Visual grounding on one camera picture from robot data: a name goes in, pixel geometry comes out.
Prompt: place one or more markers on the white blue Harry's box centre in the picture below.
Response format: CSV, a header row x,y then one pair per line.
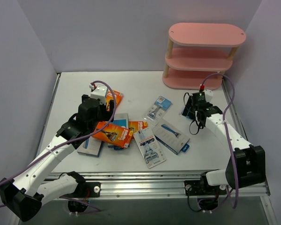
x,y
121,119

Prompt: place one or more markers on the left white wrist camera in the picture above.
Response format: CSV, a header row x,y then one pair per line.
x,y
99,92

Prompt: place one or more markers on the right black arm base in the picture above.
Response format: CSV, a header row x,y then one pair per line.
x,y
208,196

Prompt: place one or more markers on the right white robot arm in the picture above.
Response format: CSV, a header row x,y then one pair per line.
x,y
246,166

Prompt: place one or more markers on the grey Harry's box right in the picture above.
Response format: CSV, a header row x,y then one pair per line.
x,y
172,138

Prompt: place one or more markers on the grey harry's box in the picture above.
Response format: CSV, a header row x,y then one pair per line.
x,y
172,138
91,147

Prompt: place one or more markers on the pink three-tier shelf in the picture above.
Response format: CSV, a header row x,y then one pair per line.
x,y
200,53

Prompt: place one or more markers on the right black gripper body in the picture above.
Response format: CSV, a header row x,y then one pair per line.
x,y
192,103

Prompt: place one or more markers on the white Gillette SkinGuard blister pack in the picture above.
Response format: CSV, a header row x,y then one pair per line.
x,y
149,147

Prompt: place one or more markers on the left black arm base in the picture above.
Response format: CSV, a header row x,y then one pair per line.
x,y
79,202

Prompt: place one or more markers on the grey Harry's box left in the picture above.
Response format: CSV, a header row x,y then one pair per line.
x,y
91,147

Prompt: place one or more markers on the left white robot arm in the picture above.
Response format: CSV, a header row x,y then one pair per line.
x,y
26,193

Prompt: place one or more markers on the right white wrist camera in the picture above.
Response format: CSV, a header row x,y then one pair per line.
x,y
208,93

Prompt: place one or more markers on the aluminium rail frame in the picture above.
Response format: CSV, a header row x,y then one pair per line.
x,y
131,193

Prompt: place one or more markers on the blue razor blister pack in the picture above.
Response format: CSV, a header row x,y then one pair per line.
x,y
157,110

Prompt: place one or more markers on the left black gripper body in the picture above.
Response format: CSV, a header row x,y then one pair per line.
x,y
107,108

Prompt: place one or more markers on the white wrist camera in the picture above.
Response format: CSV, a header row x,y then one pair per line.
x,y
208,93
99,92

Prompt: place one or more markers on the orange Gillette box front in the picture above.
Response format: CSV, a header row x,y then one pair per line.
x,y
113,134

